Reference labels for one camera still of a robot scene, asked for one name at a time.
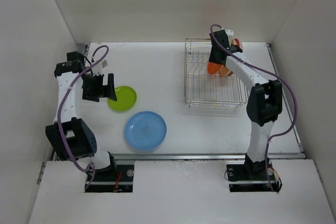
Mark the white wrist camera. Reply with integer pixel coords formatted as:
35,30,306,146
225,29,234,46
92,60,108,76

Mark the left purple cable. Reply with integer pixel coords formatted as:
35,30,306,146
57,45,110,190

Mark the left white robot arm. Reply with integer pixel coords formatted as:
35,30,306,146
45,51,118,180

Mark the blue plate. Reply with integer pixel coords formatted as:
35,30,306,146
124,111,167,152

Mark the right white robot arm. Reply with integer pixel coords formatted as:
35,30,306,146
209,29,282,180

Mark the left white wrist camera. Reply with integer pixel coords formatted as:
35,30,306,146
92,60,108,76

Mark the tan beige plate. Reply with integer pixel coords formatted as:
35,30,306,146
219,39,237,76

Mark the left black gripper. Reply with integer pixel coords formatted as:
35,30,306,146
81,72,116,102

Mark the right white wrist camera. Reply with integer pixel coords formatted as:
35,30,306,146
225,29,234,46

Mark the pink plate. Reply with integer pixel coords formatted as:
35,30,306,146
227,38,244,77

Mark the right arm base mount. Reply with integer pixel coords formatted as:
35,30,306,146
225,164,282,193

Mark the green plate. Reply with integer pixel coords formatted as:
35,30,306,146
108,86,137,112

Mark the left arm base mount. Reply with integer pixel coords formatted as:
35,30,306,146
85,164,134,193

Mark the metal wire dish rack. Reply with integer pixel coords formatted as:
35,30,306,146
184,37,249,110

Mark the aluminium table rail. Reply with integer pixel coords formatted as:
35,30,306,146
36,42,307,185

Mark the orange plate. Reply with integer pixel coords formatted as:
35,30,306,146
207,62,221,74

